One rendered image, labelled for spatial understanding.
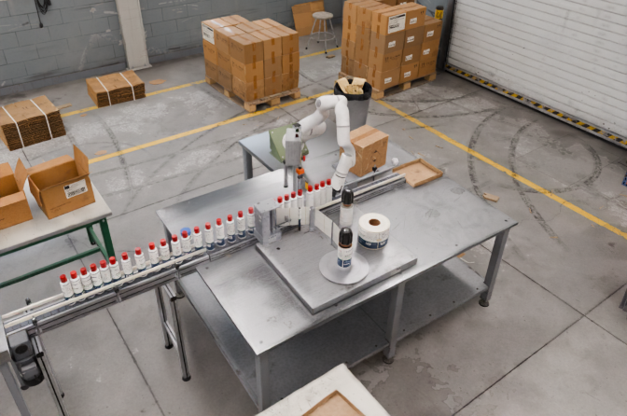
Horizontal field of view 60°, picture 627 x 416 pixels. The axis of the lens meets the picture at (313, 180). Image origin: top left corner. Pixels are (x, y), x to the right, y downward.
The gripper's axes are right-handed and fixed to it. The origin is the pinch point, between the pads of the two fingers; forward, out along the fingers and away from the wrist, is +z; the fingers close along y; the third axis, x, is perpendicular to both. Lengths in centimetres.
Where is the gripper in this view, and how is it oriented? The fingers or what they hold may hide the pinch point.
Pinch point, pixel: (333, 194)
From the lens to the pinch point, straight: 391.4
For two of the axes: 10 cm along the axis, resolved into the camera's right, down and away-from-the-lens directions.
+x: 7.7, 0.0, 6.3
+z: -3.0, 8.8, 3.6
